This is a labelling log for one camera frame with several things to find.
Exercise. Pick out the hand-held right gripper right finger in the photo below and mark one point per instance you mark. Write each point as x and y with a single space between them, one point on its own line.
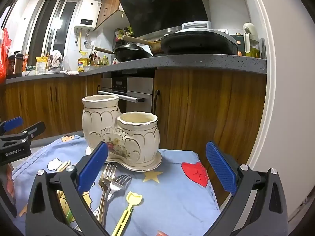
220 169

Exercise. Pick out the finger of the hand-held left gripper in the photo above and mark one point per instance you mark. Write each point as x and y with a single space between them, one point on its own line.
13 124
35 129

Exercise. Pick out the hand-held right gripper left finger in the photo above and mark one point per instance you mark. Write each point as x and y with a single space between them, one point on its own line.
93 169

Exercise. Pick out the metal fork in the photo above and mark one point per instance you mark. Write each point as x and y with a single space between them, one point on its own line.
106 184
108 174
120 183

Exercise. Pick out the yellow plastic fork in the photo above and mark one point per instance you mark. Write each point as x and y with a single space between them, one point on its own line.
134 199

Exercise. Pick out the cream ceramic double utensil holder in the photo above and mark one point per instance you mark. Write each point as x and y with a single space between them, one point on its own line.
140 140

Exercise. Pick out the blue printed cloth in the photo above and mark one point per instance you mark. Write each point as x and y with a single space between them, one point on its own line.
172 189

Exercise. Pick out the brown lidded jar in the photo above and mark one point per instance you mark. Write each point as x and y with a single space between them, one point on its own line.
16 64

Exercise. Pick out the wooden base cabinets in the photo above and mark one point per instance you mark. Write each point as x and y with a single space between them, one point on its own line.
209 108

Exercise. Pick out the yellow food packet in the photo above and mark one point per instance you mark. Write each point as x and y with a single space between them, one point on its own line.
41 65

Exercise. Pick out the white rag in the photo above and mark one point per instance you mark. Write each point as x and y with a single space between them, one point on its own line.
70 72

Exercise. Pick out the red plastic bag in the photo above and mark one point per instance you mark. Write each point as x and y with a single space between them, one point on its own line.
3 54

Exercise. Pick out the white cloth on faucet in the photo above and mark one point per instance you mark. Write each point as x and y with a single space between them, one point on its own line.
56 57

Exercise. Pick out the yellow cooking oil bottle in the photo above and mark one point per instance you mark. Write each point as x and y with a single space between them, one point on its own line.
83 64

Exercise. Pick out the row of sauce bottles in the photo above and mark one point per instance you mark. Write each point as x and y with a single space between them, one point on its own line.
98 60

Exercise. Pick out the built-in steel oven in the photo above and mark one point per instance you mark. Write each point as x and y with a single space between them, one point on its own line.
137 86

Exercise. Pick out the glass sliding window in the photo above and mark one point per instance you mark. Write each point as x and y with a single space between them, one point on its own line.
49 29

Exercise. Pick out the grey speckled kitchen countertop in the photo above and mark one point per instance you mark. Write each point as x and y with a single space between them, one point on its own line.
184 62

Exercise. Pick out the small black wok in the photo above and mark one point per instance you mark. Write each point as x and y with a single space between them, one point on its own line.
133 52

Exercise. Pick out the white water heater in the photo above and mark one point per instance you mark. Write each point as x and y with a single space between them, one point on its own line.
87 14

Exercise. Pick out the dark green appliance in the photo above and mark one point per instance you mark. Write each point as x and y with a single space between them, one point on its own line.
237 44

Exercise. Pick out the large black frying pan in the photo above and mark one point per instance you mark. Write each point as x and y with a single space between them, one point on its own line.
196 43

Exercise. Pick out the seasoning jars behind stove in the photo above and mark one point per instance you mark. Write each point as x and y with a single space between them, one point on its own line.
123 33

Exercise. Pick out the white lidded pot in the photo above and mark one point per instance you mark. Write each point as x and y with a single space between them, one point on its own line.
196 25

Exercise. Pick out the black range hood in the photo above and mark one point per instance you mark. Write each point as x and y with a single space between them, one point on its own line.
167 5

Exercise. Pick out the wooden wall cabinet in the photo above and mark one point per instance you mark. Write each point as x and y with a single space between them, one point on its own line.
110 2

